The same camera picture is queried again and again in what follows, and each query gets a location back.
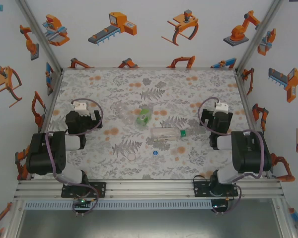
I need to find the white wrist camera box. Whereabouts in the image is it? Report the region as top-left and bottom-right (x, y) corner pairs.
(213, 101), (229, 116)
(72, 100), (88, 117)

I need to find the floral patterned tablecloth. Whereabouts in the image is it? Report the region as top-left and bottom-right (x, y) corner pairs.
(38, 68), (266, 180)

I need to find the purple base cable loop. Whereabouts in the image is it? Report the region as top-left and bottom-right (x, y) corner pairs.
(212, 185), (243, 216)
(72, 184), (100, 217)

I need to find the clear bottle with green neckband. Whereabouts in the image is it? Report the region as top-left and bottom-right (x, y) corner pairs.
(149, 126), (192, 142)

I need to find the aluminium table side rail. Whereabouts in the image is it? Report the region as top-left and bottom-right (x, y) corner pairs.
(234, 70), (274, 179)
(37, 70), (65, 133)

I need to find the aluminium front mounting rail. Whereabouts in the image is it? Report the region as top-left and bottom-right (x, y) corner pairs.
(13, 178), (286, 201)

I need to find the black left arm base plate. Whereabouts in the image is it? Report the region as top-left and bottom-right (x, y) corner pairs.
(61, 181), (107, 198)

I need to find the left controller board green light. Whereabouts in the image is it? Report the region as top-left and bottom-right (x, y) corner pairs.
(73, 198), (90, 208)

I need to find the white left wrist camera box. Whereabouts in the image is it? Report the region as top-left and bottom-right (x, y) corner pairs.
(72, 100), (88, 117)

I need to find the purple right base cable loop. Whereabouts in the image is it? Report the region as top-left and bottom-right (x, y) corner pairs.
(212, 185), (243, 216)

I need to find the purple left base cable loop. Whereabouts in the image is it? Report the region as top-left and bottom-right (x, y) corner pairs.
(72, 184), (100, 217)

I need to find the slotted grey cable duct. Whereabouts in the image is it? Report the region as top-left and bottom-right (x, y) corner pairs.
(23, 199), (212, 211)

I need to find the aluminium frame post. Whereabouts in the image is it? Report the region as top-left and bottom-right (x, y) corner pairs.
(14, 0), (65, 73)
(234, 0), (285, 73)

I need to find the clear bottle with green label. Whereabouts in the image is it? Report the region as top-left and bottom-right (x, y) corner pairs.
(135, 105), (155, 127)

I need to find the aluminium frame leg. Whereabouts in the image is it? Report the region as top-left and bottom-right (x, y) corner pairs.
(272, 198), (298, 238)
(3, 200), (25, 238)

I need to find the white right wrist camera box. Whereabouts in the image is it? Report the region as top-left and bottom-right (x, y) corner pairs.
(213, 101), (229, 116)

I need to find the aluminium table back rail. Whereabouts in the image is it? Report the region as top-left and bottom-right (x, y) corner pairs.
(62, 66), (237, 71)

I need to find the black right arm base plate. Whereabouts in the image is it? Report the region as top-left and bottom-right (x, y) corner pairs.
(193, 180), (239, 198)

